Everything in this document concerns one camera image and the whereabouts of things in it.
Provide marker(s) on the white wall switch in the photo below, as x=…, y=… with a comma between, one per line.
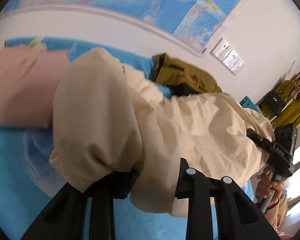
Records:
x=236, y=66

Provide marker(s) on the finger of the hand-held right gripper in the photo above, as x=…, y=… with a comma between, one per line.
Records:
x=261, y=140

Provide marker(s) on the folded pink cloth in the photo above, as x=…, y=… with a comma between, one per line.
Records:
x=22, y=87

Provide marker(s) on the cream jacket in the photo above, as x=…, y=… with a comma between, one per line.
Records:
x=189, y=130

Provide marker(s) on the olive brown garment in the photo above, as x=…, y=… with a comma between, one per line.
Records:
x=187, y=77

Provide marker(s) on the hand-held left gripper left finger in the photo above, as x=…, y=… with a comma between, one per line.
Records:
x=102, y=212

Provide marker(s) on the colourful wall map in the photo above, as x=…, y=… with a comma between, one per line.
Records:
x=165, y=5

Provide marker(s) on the teal plastic basket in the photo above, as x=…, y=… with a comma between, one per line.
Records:
x=247, y=102

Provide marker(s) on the white wall socket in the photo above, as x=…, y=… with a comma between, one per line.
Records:
x=217, y=48
x=227, y=58

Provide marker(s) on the blue floral bed sheet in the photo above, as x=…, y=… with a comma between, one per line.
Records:
x=10, y=167

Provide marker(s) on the white rack pole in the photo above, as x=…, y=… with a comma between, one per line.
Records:
x=283, y=108

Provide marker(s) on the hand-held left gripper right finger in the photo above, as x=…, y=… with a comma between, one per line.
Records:
x=184, y=187

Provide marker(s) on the person's right forearm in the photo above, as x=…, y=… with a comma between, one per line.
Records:
x=277, y=215

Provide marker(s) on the black handbag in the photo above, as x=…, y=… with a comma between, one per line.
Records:
x=273, y=101

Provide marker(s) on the person's right hand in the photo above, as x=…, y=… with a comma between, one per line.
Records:
x=266, y=186

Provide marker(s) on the yellow-green hanging garment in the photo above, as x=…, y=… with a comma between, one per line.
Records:
x=293, y=97

